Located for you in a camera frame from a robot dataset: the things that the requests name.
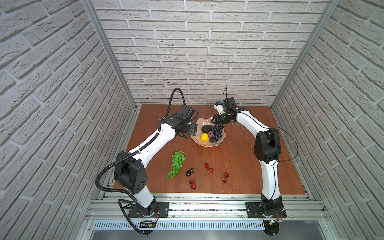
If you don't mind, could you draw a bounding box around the dark fake avocado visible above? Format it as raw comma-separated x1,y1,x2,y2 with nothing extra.
202,125,214,134

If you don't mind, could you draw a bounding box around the yellow fake lemon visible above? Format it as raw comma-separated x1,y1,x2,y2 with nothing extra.
201,133,210,141

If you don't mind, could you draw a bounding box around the dark blue fake grape bunch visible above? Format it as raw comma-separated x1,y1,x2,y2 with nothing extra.
213,125,225,143

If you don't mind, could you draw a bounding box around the green fake grape bunch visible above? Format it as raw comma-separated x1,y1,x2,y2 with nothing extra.
167,151,186,179

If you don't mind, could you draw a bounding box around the purple fake fig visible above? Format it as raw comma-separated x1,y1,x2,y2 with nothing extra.
208,131,217,143

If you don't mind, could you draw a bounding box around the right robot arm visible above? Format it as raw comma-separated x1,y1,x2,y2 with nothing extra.
212,105,283,217

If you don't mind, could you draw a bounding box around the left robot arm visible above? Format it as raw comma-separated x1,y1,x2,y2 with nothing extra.
114,108,197,212

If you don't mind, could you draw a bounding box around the beige wavy fruit bowl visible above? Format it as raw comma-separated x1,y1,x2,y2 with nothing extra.
192,118,227,147

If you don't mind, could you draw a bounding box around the black fake berry pair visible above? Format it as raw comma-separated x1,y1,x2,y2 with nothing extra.
186,168,195,177

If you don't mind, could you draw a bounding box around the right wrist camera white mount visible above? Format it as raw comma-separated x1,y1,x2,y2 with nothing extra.
214,97,238,115

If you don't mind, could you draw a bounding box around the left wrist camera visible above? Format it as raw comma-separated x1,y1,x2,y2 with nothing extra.
179,105,195,122

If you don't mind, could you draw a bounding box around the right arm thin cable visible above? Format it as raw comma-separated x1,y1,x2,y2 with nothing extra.
239,111,300,164

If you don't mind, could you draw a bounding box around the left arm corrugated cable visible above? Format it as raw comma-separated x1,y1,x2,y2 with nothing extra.
95,87,187,196

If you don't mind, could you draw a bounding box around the aluminium front rail frame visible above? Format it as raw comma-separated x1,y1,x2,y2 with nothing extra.
76,193,340,240

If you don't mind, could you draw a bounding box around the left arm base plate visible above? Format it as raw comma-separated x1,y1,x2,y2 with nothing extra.
128,202,170,218

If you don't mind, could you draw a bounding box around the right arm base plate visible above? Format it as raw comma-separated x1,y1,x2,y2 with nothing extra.
245,202,287,219

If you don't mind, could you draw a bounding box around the right aluminium corner post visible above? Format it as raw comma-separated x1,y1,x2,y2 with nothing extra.
270,0,340,110

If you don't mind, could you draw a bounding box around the aluminium corner post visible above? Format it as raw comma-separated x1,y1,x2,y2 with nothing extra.
270,0,340,110
83,0,138,111

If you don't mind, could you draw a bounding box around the left aluminium corner post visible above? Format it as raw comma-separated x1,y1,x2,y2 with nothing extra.
83,0,138,111

